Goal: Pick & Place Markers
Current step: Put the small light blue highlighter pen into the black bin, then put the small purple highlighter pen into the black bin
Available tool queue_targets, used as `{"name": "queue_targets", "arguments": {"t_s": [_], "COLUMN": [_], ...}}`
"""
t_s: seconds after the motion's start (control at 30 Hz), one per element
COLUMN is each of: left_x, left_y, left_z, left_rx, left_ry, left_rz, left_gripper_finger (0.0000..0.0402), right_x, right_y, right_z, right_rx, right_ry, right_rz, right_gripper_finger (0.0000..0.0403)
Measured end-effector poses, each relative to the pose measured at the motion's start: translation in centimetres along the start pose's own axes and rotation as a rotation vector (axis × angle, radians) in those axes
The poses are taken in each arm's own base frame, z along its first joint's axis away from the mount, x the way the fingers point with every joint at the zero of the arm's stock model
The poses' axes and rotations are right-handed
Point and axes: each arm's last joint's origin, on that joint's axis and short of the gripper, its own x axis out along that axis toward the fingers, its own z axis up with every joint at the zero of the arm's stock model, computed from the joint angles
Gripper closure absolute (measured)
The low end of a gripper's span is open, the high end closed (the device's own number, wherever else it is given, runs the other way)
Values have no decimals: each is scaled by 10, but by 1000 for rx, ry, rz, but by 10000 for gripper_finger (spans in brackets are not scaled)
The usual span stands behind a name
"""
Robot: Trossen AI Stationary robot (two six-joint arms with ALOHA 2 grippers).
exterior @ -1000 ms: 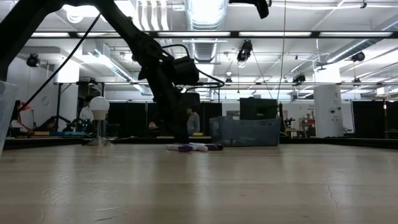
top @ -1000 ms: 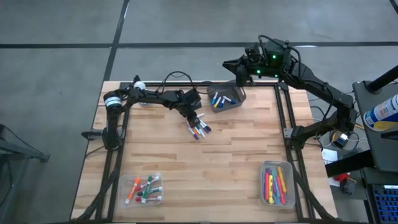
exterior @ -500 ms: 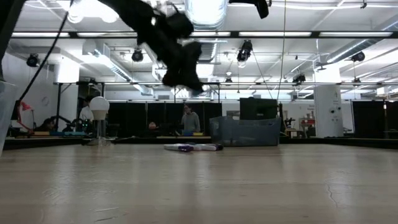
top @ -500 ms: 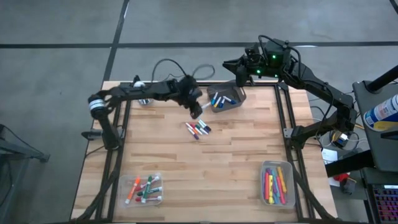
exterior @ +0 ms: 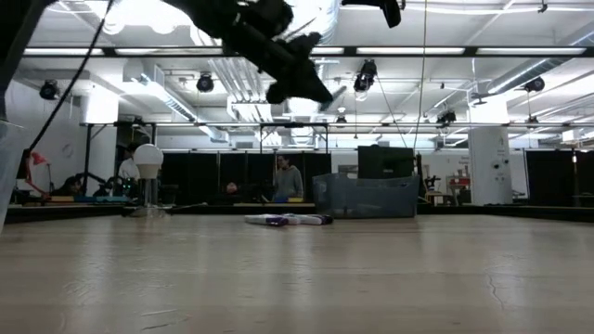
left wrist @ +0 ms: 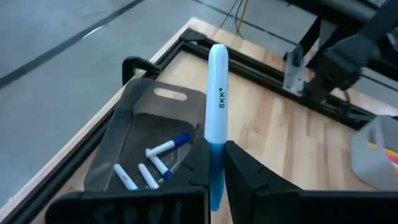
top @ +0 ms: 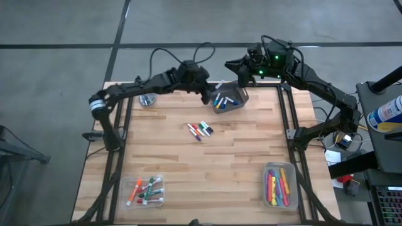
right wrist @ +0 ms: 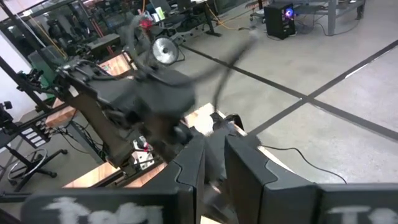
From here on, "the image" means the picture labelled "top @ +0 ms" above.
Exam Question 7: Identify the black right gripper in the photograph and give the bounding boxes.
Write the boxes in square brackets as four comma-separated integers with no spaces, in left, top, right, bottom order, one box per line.
[224,56,269,88]

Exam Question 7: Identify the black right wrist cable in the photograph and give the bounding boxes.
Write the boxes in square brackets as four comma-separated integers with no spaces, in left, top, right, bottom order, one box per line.
[260,34,307,82]

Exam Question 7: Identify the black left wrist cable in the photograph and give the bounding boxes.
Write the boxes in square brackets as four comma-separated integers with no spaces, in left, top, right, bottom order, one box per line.
[148,41,217,83]

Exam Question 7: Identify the blue highlighter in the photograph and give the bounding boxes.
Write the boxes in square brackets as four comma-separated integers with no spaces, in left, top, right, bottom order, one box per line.
[274,171,281,205]

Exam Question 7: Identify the black floor stand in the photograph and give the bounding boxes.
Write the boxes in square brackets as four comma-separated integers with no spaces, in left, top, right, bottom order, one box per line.
[0,124,51,226]

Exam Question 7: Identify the white paper sheet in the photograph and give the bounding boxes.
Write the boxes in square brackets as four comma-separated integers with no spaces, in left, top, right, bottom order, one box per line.
[325,149,342,167]

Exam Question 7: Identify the red marker white caps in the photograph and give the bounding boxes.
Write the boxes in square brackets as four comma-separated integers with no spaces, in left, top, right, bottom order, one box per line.
[136,196,165,205]

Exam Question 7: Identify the orange marker white caps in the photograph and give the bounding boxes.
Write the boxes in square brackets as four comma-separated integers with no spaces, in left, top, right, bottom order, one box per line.
[126,178,143,207]

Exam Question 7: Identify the dark green marker white caps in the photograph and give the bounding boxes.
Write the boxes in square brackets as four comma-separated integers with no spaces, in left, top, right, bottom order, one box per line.
[138,188,165,198]

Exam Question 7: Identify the white blue labelled canister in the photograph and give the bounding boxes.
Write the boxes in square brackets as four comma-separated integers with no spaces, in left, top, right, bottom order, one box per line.
[366,95,402,132]

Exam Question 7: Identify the pink highlighter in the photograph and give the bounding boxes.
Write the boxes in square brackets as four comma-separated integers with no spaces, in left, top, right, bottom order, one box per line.
[279,178,290,207]

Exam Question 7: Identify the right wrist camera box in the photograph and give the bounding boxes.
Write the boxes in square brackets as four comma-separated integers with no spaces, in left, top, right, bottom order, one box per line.
[247,42,264,57]

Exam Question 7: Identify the small black object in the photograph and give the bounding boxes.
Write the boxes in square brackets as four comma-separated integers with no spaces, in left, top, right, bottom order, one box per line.
[344,180,361,198]

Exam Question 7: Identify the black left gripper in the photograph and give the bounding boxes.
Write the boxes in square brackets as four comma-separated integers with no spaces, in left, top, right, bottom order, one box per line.
[178,61,218,106]

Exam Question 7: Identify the clear shallow plastic container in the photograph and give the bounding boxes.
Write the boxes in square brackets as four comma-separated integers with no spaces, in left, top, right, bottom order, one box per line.
[118,174,166,210]

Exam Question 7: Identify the blue white power adapter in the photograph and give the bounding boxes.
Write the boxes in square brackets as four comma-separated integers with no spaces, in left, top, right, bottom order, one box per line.
[335,133,352,150]

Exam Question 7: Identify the black pole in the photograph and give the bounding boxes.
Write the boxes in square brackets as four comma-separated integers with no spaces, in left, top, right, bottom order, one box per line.
[370,65,402,95]

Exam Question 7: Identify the black table clamp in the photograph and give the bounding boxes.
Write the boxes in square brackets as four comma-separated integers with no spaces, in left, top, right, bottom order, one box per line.
[82,131,104,142]

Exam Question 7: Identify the green cap thin marker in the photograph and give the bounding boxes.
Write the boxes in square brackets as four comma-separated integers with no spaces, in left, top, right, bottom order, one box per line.
[198,122,211,136]

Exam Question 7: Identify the black keyboard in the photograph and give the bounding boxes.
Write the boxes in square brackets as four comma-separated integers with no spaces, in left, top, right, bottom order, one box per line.
[375,185,402,225]

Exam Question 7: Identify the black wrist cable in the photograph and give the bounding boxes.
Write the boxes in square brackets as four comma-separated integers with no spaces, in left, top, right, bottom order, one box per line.
[260,34,307,82]
[148,41,217,83]

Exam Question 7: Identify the black aluminium table frame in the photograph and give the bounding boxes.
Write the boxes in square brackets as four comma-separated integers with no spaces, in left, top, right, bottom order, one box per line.
[71,75,342,225]

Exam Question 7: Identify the purple cap thin marker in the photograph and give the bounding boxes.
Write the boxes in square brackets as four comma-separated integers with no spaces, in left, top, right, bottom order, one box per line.
[189,128,202,142]

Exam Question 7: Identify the magenta marker white caps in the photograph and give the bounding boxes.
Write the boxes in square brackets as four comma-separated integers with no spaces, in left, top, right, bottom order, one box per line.
[141,177,163,191]

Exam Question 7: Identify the white bulb lamp glass base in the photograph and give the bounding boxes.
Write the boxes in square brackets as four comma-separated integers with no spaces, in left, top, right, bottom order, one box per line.
[138,92,157,107]

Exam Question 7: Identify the black cart bar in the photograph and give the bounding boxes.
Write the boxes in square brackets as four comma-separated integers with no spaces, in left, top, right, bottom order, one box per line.
[328,151,378,180]

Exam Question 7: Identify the dark grey plastic bin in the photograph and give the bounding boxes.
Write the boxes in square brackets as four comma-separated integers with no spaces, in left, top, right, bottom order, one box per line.
[208,80,250,114]

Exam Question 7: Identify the black desk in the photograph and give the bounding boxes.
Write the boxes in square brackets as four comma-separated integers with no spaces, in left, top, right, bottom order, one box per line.
[366,169,402,226]

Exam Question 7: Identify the small red object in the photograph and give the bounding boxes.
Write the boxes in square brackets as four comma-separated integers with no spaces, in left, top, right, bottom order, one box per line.
[336,174,354,186]

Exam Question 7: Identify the grey cart top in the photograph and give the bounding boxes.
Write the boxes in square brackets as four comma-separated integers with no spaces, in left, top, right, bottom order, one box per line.
[356,81,402,175]

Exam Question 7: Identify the translucent grey plastic bin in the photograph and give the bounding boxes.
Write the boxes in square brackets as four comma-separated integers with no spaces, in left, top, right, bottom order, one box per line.
[262,161,299,211]

